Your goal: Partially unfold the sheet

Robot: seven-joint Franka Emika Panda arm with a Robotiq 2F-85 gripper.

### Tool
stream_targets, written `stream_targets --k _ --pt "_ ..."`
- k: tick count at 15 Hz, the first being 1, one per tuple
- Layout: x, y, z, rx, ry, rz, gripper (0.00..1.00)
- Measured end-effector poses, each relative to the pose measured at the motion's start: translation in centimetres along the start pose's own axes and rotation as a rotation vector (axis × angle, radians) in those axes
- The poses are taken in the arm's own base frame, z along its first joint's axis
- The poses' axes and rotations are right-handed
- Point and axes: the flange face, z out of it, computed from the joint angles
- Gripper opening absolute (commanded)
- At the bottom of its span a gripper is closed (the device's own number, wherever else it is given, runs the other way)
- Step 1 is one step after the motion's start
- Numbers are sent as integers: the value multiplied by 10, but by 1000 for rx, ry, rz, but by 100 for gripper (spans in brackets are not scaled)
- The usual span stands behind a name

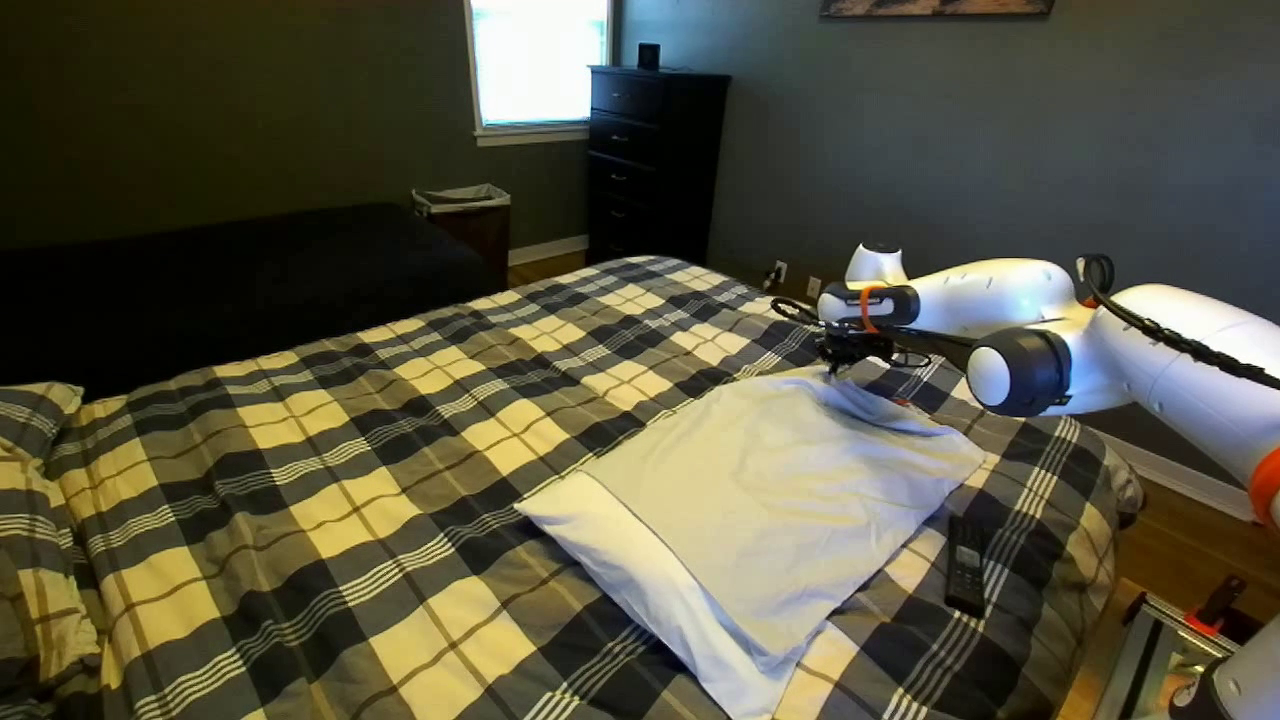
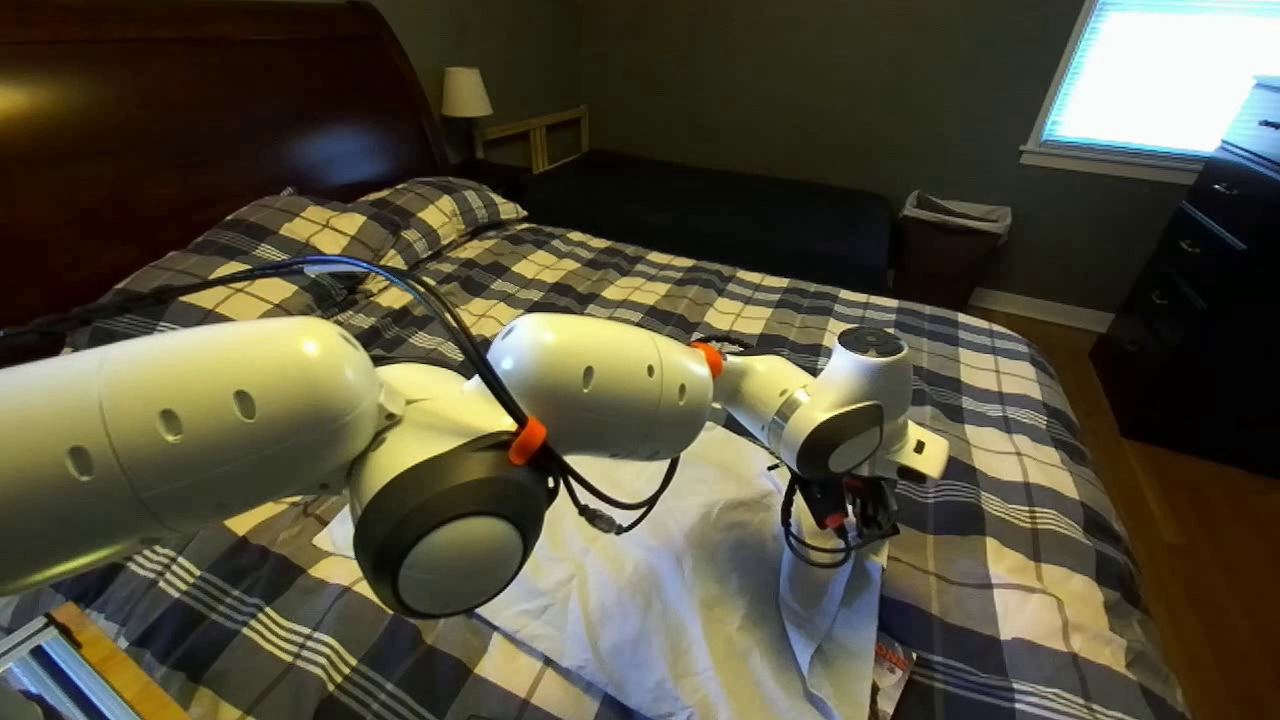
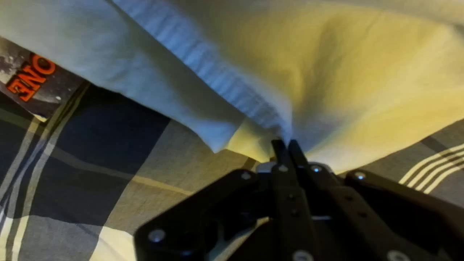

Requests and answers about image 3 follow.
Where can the white sheet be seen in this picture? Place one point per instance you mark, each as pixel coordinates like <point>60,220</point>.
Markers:
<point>339,72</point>

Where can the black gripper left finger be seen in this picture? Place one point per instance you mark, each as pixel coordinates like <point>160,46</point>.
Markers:
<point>227,217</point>

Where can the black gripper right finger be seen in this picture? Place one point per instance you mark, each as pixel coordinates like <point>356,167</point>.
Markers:
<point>378,222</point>

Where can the yellow grey plaid comforter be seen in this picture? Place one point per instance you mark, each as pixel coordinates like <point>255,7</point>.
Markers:
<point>97,168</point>

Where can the magazine with orange print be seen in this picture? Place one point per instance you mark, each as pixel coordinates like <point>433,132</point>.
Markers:
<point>37,81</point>

